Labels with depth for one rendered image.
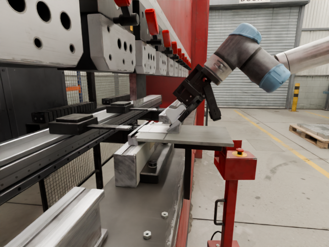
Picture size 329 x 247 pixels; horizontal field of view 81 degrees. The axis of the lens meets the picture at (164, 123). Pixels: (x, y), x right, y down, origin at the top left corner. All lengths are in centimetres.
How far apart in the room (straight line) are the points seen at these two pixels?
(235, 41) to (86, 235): 54
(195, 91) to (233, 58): 13
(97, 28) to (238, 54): 37
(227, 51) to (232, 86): 756
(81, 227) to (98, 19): 31
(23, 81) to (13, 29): 77
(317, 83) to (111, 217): 910
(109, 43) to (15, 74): 65
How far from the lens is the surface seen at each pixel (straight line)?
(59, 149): 69
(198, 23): 282
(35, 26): 22
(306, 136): 469
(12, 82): 93
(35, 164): 63
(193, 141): 52
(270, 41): 856
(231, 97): 816
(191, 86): 56
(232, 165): 103
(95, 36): 33
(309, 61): 72
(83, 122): 69
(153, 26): 51
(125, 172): 54
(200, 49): 276
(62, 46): 24
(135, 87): 56
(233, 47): 57
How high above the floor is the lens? 116
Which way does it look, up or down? 13 degrees down
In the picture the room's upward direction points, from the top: straight up
